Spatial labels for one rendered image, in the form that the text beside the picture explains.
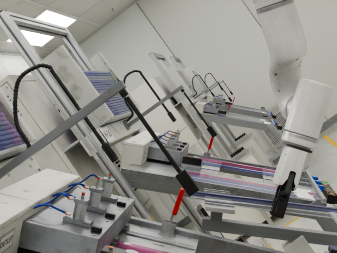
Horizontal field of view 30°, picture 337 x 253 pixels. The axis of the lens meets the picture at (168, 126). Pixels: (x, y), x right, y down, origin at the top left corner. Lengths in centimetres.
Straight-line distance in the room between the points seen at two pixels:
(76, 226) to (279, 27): 67
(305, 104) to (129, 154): 104
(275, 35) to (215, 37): 733
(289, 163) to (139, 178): 83
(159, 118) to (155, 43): 324
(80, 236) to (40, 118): 123
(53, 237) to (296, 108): 69
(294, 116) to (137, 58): 746
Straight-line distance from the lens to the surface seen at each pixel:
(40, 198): 119
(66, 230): 109
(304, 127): 150
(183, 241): 138
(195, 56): 881
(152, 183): 220
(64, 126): 114
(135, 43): 893
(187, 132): 574
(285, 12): 148
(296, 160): 150
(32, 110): 227
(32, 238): 111
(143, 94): 577
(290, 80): 160
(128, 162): 239
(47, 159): 227
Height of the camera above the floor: 123
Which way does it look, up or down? level
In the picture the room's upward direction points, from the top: 35 degrees counter-clockwise
